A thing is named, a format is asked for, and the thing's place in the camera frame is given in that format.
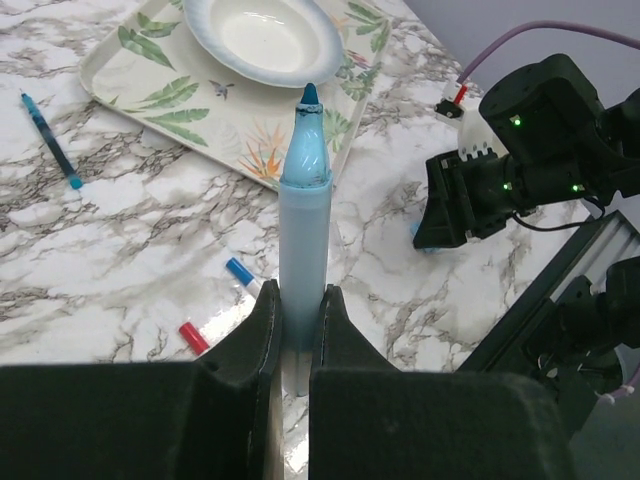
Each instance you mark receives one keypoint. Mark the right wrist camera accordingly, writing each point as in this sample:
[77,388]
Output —
[474,136]

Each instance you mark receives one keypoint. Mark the blue gel pen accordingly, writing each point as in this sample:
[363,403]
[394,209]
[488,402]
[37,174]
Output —
[48,137]

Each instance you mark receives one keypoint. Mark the white marker pen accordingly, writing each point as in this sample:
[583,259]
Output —
[247,279]

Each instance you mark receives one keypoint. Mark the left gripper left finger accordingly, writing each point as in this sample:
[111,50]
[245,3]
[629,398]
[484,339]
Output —
[216,417]

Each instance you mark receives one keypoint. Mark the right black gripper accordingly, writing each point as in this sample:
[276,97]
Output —
[466,198]

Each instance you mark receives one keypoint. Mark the floral serving tray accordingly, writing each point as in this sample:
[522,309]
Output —
[152,70]

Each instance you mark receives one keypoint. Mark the white blue rimmed bowl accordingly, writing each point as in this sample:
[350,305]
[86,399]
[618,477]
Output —
[286,44]

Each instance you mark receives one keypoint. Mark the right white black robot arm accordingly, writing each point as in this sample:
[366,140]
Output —
[561,144]

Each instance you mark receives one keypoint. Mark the white red marker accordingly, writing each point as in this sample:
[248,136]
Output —
[193,338]

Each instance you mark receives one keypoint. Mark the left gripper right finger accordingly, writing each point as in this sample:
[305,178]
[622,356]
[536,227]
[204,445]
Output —
[370,420]

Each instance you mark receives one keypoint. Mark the aluminium frame rail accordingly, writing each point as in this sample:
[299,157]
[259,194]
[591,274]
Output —
[523,338]

